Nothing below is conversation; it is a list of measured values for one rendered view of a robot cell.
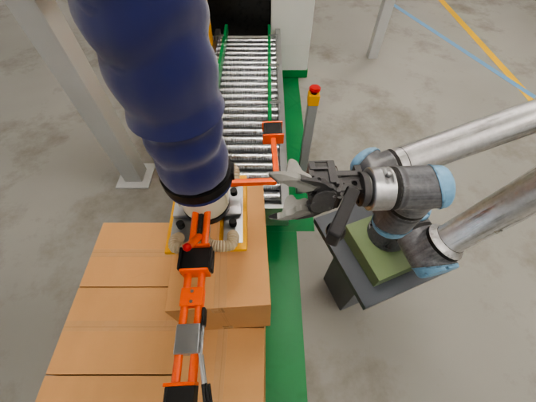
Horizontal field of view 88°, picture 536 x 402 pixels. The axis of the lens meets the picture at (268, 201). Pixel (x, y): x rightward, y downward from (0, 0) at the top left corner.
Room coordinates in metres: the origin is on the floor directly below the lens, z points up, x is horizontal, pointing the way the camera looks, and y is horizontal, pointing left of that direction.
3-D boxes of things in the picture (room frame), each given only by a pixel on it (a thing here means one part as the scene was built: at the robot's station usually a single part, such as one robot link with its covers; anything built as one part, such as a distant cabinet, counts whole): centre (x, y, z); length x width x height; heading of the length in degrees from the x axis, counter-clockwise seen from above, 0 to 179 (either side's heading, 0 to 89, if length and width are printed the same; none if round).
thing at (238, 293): (0.56, 0.21, 0.74); 0.60 x 0.40 x 0.40; 4
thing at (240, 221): (0.58, 0.13, 1.14); 0.34 x 0.10 x 0.05; 3
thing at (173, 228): (0.57, 0.32, 1.14); 0.34 x 0.10 x 0.05; 3
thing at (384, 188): (0.35, -0.22, 1.58); 0.09 x 0.05 x 0.10; 2
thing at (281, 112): (2.11, -0.11, 0.50); 2.31 x 0.05 x 0.19; 0
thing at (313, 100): (1.52, -0.28, 0.50); 0.07 x 0.07 x 1.00; 0
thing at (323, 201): (0.35, -0.14, 1.58); 0.12 x 0.09 x 0.08; 92
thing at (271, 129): (0.89, -0.02, 1.24); 0.09 x 0.08 x 0.05; 93
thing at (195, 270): (0.33, 0.22, 1.24); 0.10 x 0.08 x 0.06; 93
